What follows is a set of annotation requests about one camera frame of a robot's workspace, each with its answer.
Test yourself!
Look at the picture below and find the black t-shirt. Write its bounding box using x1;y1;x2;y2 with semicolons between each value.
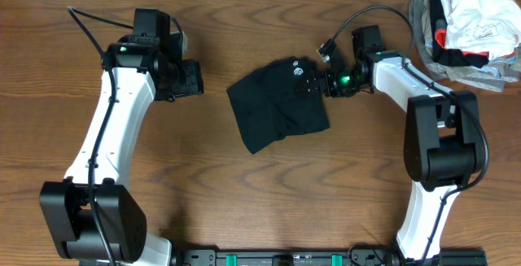
226;56;330;155

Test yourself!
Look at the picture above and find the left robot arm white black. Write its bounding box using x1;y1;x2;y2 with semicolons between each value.
39;32;204;265

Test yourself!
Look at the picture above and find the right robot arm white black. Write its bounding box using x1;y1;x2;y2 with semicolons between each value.
296;50;488;265

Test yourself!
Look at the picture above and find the pile of clothes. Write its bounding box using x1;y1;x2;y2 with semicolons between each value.
409;0;520;92

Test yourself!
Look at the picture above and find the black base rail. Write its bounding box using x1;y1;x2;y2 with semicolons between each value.
174;247;488;266

